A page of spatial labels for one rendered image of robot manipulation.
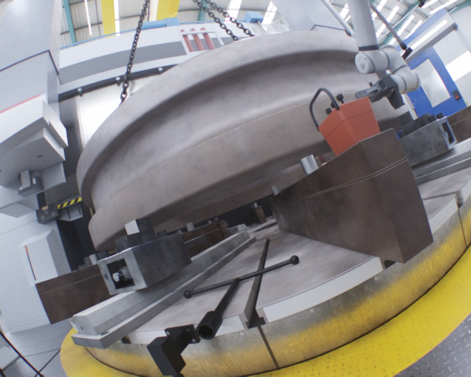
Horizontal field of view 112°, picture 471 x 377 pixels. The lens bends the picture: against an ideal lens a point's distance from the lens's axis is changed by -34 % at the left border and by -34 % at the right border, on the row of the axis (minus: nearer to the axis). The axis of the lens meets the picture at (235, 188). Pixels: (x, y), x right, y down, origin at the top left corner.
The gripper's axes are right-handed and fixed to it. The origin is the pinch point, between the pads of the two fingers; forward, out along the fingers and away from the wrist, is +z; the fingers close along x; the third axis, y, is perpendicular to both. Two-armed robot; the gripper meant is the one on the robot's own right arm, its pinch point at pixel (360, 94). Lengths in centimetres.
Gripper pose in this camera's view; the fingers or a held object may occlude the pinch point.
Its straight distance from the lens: 93.4
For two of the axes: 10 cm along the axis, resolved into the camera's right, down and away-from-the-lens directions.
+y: -3.7, -9.2, 1.2
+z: -9.3, 3.7, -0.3
